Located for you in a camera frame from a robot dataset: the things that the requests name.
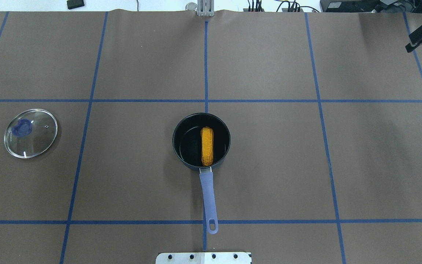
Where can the yellow corn cob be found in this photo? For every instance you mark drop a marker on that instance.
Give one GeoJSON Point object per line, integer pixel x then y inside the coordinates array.
{"type": "Point", "coordinates": [207, 140]}

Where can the blue saucepan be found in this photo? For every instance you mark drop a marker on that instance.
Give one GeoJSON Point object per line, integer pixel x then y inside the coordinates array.
{"type": "Point", "coordinates": [186, 142]}

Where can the glass pot lid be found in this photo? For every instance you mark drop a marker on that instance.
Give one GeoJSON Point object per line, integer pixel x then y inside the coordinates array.
{"type": "Point", "coordinates": [30, 133]}

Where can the black phone on desk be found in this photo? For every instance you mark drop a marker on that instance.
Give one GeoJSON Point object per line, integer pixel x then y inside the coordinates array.
{"type": "Point", "coordinates": [72, 4]}

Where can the aluminium frame post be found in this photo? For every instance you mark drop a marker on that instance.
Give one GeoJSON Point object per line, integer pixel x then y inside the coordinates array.
{"type": "Point", "coordinates": [205, 8]}

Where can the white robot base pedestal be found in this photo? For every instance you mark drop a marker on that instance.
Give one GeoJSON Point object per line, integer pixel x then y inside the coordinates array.
{"type": "Point", "coordinates": [239, 257]}

